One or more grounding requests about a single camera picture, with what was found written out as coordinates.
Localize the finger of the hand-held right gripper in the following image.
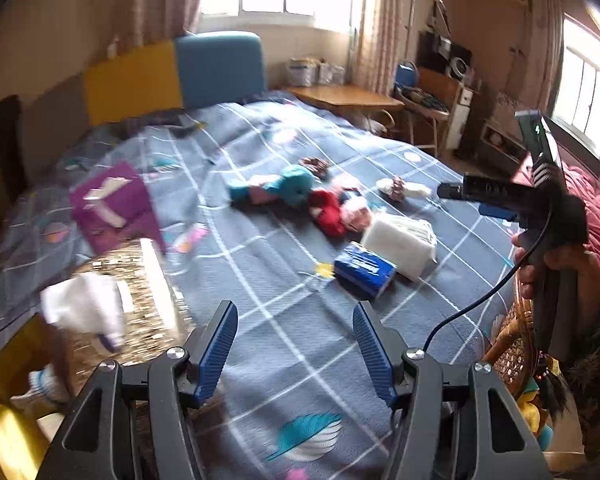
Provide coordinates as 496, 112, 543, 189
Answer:
477, 202, 522, 222
436, 172, 537, 201

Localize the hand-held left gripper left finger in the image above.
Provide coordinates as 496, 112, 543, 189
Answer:
35, 300, 241, 480

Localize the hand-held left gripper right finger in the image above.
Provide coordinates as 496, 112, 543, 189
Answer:
352, 300, 553, 480

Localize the white tissue pack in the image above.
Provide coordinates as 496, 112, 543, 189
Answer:
364, 211, 439, 282

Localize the red knitted item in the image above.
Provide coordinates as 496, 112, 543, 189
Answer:
307, 187, 349, 238

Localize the teal pink plush toy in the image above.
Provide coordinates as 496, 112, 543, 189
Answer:
228, 164, 317, 209

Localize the brown patterned scrunchie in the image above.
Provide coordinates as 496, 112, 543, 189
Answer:
299, 156, 331, 179

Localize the gold tin container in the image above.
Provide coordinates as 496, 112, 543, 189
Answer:
0, 310, 81, 480

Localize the person's right forearm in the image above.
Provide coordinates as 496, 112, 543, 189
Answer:
562, 275, 600, 462

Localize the person's right hand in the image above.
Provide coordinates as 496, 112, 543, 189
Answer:
510, 229, 600, 322

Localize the dark low cabinet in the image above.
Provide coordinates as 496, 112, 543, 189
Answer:
480, 119, 531, 177

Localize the white cabinet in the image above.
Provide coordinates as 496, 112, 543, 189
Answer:
447, 87, 476, 159

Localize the gold ornate tissue box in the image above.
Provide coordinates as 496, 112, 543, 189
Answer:
62, 237, 202, 376

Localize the blue tissue pack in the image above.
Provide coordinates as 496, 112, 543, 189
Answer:
333, 241, 399, 301

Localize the side window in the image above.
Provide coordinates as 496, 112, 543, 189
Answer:
550, 14, 600, 159

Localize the wooden shelf desk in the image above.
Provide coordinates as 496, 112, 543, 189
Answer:
414, 67, 464, 152

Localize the pink fabric item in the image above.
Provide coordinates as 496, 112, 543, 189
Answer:
330, 174, 375, 233

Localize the blue chair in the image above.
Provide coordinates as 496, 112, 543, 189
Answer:
394, 60, 454, 159

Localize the wicker chair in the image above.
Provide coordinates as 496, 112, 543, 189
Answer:
480, 270, 549, 407

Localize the black stereo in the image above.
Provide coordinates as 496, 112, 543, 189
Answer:
417, 30, 474, 79

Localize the white tissue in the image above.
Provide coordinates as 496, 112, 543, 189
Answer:
40, 272, 134, 354

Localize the purple box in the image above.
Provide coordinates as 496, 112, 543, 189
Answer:
69, 160, 168, 256

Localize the wooden bedside table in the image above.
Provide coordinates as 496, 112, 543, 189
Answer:
282, 84, 407, 134

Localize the colourful toy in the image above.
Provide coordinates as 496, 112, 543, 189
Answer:
517, 377, 557, 454

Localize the white sock with teal stripes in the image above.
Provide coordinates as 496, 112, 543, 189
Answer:
10, 363, 72, 412

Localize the clear plastic container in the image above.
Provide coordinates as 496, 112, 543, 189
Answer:
286, 57, 321, 88
318, 61, 347, 86

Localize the grey yellow blue headboard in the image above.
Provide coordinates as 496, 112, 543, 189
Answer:
20, 30, 267, 161

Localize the black rolled mat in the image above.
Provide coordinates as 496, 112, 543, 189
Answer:
0, 94, 29, 206

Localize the black cable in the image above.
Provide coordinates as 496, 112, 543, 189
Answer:
422, 200, 554, 353

